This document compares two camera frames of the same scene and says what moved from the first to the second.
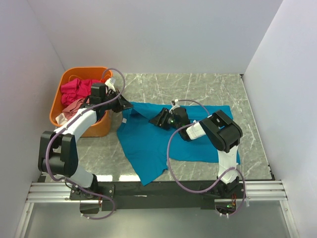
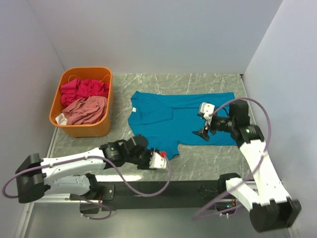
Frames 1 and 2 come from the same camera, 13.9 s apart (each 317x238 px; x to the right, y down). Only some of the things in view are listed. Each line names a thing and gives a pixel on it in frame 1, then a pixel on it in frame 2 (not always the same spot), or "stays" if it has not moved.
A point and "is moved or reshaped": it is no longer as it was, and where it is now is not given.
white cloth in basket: (61, 119) stays
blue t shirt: (151, 148) is moved or reshaped
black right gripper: (157, 119) -> (202, 133)
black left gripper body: (115, 106) -> (143, 159)
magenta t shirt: (76, 89) stays
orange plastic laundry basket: (99, 129) stays
